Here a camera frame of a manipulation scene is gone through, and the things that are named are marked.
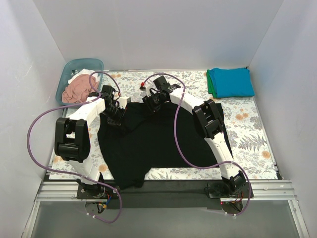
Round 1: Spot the folded blue t shirt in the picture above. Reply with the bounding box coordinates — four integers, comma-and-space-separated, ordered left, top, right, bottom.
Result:
209, 68, 255, 98

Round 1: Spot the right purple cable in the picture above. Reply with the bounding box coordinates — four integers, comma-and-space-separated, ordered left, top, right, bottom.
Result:
143, 72, 253, 217

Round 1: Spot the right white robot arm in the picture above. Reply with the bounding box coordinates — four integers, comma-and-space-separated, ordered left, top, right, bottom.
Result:
140, 74, 246, 197

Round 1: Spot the teal plastic laundry bin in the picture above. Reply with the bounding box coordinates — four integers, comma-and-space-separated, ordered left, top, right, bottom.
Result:
55, 58, 104, 106

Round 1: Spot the black t shirt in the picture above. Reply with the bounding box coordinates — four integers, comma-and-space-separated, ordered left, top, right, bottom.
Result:
97, 101, 233, 191

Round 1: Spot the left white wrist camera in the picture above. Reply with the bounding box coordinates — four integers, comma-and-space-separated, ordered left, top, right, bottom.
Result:
116, 96, 131, 109

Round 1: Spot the aluminium frame rail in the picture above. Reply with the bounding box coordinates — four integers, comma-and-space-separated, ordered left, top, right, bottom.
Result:
36, 179, 297, 201

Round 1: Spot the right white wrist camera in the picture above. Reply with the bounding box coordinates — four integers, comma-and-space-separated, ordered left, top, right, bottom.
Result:
139, 82, 152, 97

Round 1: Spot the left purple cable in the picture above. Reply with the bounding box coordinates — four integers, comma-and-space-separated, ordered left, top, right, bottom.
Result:
26, 71, 123, 224

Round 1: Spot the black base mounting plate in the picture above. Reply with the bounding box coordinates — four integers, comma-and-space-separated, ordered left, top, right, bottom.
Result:
76, 180, 254, 210

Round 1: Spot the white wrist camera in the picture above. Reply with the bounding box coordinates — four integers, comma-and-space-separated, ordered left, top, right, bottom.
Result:
139, 82, 152, 97
116, 96, 131, 109

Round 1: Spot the pink t shirt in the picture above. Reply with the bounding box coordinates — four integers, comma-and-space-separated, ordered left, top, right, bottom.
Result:
62, 74, 95, 104

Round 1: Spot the purple cable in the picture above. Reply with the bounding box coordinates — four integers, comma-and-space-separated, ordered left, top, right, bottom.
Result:
26, 71, 123, 224
143, 72, 253, 217

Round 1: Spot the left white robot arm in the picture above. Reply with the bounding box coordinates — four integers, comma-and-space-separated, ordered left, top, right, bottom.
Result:
54, 85, 131, 198

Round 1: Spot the floral patterned table mat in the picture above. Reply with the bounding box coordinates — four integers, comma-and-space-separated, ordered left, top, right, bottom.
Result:
50, 71, 277, 180

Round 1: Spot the white t shirt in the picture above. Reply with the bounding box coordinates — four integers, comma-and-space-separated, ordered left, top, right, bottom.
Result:
68, 69, 101, 84

